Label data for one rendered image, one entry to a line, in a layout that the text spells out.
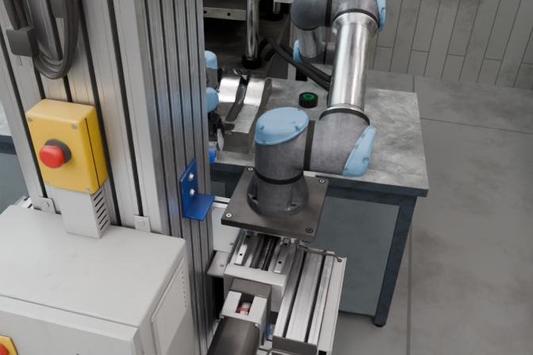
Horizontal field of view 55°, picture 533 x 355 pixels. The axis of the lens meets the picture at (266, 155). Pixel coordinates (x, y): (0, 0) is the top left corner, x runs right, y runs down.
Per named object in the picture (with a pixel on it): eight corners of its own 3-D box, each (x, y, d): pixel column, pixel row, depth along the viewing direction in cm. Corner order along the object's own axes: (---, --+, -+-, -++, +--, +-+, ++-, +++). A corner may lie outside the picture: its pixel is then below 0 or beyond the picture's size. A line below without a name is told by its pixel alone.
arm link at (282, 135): (258, 147, 126) (259, 99, 119) (313, 154, 125) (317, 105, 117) (249, 177, 117) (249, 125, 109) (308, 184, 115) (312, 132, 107)
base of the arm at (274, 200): (302, 223, 119) (304, 189, 113) (239, 211, 122) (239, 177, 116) (312, 185, 131) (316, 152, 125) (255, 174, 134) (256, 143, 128)
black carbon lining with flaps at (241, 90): (235, 127, 185) (235, 104, 180) (192, 122, 188) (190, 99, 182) (254, 84, 214) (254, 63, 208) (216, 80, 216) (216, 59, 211)
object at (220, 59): (263, 83, 247) (263, 72, 243) (14, 57, 264) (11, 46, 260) (288, 23, 315) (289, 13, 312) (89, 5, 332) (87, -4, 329)
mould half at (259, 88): (247, 154, 184) (248, 121, 176) (178, 145, 187) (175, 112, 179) (271, 91, 224) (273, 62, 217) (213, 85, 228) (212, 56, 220)
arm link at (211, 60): (185, 53, 157) (208, 47, 161) (186, 85, 163) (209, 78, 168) (198, 62, 152) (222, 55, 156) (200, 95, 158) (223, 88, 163)
